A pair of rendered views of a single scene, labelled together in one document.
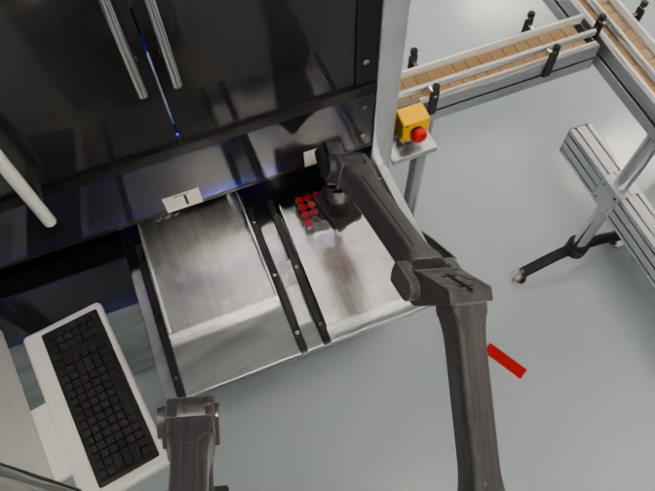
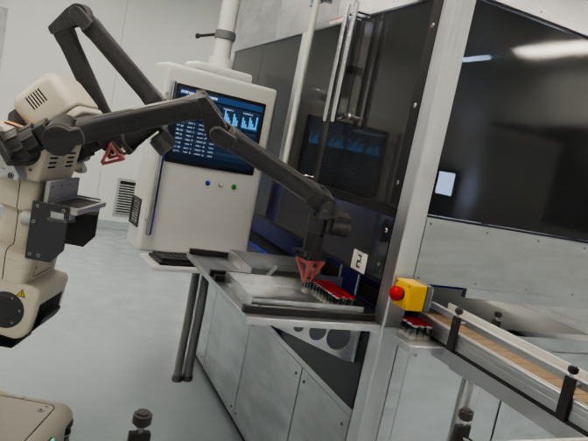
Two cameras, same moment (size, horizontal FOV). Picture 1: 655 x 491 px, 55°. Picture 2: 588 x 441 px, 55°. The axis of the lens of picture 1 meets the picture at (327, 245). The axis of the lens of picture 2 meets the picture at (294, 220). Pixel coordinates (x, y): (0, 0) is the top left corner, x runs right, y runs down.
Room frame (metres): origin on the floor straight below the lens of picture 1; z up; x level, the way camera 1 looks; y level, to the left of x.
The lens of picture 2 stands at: (0.52, -1.69, 1.31)
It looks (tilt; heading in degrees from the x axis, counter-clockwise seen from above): 7 degrees down; 85
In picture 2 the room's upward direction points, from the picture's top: 11 degrees clockwise
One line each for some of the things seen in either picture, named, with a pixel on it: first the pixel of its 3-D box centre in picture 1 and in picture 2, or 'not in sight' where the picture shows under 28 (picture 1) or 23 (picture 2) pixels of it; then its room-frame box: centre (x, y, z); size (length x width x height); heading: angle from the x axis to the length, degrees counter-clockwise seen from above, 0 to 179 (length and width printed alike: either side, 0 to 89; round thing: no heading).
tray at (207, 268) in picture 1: (204, 256); (283, 268); (0.69, 0.30, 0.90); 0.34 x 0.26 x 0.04; 20
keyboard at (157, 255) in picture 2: (96, 392); (203, 260); (0.39, 0.54, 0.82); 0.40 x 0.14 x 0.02; 28
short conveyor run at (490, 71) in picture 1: (480, 68); (523, 367); (1.23, -0.44, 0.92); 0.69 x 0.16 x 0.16; 110
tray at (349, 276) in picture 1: (352, 247); (291, 294); (0.70, -0.06, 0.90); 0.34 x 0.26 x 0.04; 19
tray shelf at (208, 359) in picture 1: (281, 261); (282, 287); (0.68, 0.11, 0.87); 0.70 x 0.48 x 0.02; 110
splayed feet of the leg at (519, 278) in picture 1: (572, 251); not in sight; (1.07, -0.94, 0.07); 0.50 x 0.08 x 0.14; 110
